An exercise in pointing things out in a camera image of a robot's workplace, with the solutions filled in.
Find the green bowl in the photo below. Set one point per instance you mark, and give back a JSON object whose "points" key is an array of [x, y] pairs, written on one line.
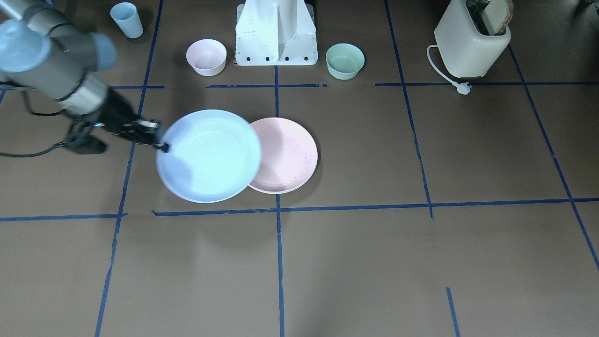
{"points": [[344, 61]]}

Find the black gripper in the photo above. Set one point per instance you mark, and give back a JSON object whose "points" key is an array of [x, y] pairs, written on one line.
{"points": [[115, 112]]}

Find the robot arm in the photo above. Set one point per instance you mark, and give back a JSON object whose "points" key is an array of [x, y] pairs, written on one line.
{"points": [[42, 50]]}

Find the pink bowl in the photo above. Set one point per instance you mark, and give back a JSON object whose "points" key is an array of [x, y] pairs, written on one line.
{"points": [[207, 57]]}

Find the bread slice in toaster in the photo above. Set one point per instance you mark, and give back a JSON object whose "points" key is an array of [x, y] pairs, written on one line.
{"points": [[498, 14]]}

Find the cream white plate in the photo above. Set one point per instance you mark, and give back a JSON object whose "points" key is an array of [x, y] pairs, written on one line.
{"points": [[275, 185]]}

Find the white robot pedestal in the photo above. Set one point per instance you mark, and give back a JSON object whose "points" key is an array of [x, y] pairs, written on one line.
{"points": [[275, 33]]}

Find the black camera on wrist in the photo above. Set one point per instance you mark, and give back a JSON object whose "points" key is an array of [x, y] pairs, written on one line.
{"points": [[79, 139]]}

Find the cream toaster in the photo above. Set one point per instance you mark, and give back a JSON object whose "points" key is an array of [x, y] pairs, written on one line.
{"points": [[466, 48]]}

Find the pink plate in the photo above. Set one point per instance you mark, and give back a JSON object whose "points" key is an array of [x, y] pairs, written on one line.
{"points": [[288, 149]]}

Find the light blue cup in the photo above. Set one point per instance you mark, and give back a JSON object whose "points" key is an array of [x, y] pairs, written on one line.
{"points": [[127, 18]]}

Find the light blue plate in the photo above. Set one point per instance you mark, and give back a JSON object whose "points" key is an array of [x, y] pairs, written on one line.
{"points": [[212, 155]]}

